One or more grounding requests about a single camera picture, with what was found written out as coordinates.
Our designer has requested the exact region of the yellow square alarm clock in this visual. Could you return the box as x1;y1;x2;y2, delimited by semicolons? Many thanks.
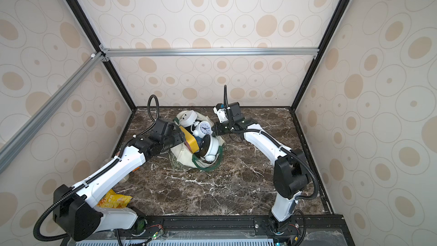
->
179;126;200;153

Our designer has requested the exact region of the yellow snack packet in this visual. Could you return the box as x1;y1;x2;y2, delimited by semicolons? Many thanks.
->
97;189;133;208

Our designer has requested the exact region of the clear plastic jar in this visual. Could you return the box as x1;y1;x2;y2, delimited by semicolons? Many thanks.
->
118;174;130;183

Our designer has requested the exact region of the white clock black back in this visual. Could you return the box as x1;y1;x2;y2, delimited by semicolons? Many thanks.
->
199;134;220;163

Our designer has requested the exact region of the small white round clock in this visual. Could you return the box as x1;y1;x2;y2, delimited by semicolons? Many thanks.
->
192;121;212;138

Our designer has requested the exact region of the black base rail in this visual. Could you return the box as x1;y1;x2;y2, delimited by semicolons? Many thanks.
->
66;215;354;246

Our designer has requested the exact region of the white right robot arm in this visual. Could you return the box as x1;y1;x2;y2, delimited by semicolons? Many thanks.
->
212;85;320;234

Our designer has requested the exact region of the aluminium frame bar rear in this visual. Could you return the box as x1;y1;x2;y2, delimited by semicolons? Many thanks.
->
102;47;319;57

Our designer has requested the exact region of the cream canvas tote bag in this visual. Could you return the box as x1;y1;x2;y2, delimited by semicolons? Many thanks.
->
171;110;225;172

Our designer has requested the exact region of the aluminium frame bar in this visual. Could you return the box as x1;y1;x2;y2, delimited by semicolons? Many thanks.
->
1;52;104;172
102;47;319;57

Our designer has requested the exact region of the aluminium frame bar left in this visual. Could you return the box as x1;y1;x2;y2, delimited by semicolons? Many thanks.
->
1;52;104;172

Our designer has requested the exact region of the white square orange-number clock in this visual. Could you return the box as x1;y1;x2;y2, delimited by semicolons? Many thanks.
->
179;110;198;128

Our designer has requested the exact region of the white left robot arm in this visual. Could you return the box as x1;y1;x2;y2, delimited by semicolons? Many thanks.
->
33;116;185;241

